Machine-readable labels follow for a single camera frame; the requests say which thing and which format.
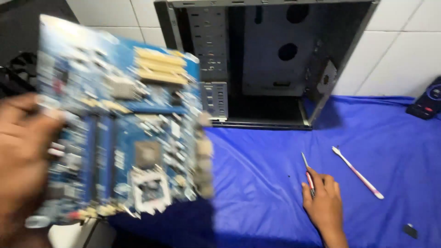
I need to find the person's right hand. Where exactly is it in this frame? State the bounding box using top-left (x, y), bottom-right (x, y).
top-left (301, 167), bottom-right (342, 238)

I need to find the person's left hand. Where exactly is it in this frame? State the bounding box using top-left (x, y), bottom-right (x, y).
top-left (0, 93), bottom-right (66, 238)

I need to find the red handled screwdriver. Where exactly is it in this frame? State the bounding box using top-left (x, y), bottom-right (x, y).
top-left (301, 152), bottom-right (316, 197)

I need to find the blue computer motherboard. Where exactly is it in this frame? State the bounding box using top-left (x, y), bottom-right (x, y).
top-left (25, 14), bottom-right (215, 228)

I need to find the blue cloth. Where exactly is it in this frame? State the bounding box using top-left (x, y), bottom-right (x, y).
top-left (108, 95), bottom-right (441, 248)

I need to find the white plastic pry tool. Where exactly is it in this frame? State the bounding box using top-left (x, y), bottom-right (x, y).
top-left (332, 146), bottom-right (384, 200)

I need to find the black cooling fan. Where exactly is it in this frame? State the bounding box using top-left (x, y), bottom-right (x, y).
top-left (0, 52), bottom-right (38, 99)

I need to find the small black plastic piece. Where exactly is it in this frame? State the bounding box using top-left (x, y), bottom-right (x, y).
top-left (403, 223), bottom-right (418, 239)

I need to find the black electronic device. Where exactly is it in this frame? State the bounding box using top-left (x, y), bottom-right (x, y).
top-left (406, 76), bottom-right (441, 120)

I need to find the open black computer case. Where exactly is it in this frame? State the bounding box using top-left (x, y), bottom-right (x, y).
top-left (154, 0), bottom-right (380, 131)

